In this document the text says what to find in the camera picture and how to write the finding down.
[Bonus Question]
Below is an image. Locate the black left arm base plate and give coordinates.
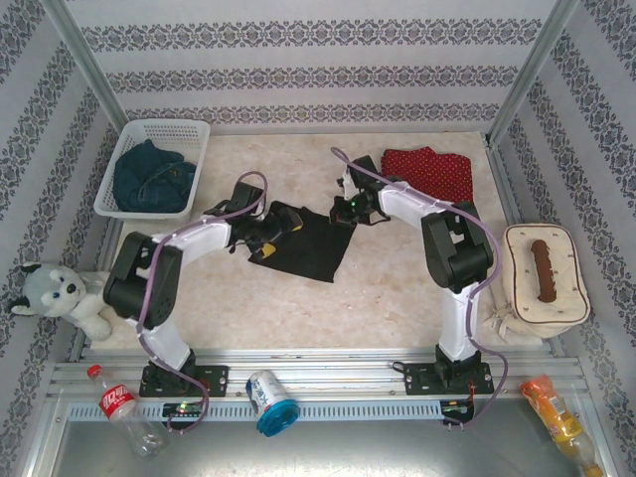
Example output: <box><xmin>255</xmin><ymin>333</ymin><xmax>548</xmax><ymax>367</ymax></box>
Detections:
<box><xmin>139</xmin><ymin>365</ymin><xmax>230</xmax><ymax>398</ymax></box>

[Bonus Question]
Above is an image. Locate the grey metal sheet panel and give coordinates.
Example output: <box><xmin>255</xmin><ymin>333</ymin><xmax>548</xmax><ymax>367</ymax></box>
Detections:
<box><xmin>22</xmin><ymin>397</ymin><xmax>617</xmax><ymax>477</ymax></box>

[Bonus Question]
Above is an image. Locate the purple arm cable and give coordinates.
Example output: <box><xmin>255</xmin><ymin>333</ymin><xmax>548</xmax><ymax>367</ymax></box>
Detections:
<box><xmin>136</xmin><ymin>171</ymin><xmax>272</xmax><ymax>436</ymax></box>
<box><xmin>331</xmin><ymin>146</ymin><xmax>511</xmax><ymax>433</ymax></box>

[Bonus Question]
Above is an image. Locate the orange drink bottle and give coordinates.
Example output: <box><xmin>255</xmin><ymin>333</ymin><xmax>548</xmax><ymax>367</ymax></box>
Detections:
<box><xmin>519</xmin><ymin>375</ymin><xmax>605</xmax><ymax>477</ymax></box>

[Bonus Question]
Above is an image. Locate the aluminium side rail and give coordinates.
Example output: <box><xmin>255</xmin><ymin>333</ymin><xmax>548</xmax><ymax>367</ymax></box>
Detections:
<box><xmin>482</xmin><ymin>129</ymin><xmax>524</xmax><ymax>228</ymax></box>

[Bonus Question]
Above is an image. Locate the white blue drink can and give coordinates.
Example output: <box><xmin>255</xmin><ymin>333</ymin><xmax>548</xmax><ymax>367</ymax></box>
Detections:
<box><xmin>245</xmin><ymin>369</ymin><xmax>301</xmax><ymax>438</ymax></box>

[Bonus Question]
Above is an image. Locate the white plastic basket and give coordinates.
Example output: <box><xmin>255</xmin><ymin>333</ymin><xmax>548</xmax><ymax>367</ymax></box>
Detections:
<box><xmin>93</xmin><ymin>118</ymin><xmax>213</xmax><ymax>223</ymax></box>

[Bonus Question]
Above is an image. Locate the aluminium frame post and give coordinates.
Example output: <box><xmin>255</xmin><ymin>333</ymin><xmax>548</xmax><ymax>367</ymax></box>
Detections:
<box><xmin>486</xmin><ymin>0</ymin><xmax>580</xmax><ymax>145</ymax></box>
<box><xmin>42</xmin><ymin>0</ymin><xmax>131</xmax><ymax>131</ymax></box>

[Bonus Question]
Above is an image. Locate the grey white husky plush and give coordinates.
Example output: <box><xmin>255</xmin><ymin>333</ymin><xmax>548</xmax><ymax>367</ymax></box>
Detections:
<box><xmin>9</xmin><ymin>261</ymin><xmax>114</xmax><ymax>343</ymax></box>

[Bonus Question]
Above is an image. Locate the clear bottle with red label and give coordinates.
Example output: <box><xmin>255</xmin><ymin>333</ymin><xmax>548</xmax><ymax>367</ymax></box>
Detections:
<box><xmin>86</xmin><ymin>364</ymin><xmax>170</xmax><ymax>459</ymax></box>

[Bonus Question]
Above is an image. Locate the slotted white cable duct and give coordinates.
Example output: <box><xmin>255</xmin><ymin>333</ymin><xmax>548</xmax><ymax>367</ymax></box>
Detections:
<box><xmin>67</xmin><ymin>399</ymin><xmax>443</xmax><ymax>421</ymax></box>

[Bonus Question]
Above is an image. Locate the teal denim skirt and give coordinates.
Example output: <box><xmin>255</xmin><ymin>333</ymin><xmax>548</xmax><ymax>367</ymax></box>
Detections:
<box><xmin>112</xmin><ymin>138</ymin><xmax>199</xmax><ymax>214</ymax></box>

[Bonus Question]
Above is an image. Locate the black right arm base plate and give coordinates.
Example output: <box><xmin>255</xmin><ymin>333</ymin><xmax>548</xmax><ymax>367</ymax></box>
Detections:
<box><xmin>402</xmin><ymin>362</ymin><xmax>496</xmax><ymax>398</ymax></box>

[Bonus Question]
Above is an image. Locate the brown plush stick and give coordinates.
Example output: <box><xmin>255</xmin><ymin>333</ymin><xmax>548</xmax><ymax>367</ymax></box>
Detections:
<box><xmin>529</xmin><ymin>238</ymin><xmax>558</xmax><ymax>305</ymax></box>

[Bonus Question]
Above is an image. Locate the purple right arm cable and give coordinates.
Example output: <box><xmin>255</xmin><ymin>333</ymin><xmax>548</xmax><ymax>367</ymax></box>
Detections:
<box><xmin>331</xmin><ymin>146</ymin><xmax>511</xmax><ymax>433</ymax></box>

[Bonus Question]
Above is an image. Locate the black skirt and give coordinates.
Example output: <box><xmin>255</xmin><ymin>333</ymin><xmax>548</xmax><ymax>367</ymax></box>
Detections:
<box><xmin>247</xmin><ymin>200</ymin><xmax>358</xmax><ymax>284</ymax></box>

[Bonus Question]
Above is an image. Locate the red polka dot skirt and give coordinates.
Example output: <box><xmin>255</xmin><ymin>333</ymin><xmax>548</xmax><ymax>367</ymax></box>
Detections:
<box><xmin>381</xmin><ymin>146</ymin><xmax>473</xmax><ymax>205</ymax></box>

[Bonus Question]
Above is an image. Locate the aluminium mounting rail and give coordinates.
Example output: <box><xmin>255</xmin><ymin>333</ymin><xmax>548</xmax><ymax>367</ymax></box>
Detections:
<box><xmin>47</xmin><ymin>347</ymin><xmax>585</xmax><ymax>398</ymax></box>

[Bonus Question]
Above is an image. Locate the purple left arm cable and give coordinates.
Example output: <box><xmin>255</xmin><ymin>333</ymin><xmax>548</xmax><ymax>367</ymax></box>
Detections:
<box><xmin>136</xmin><ymin>171</ymin><xmax>272</xmax><ymax>436</ymax></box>

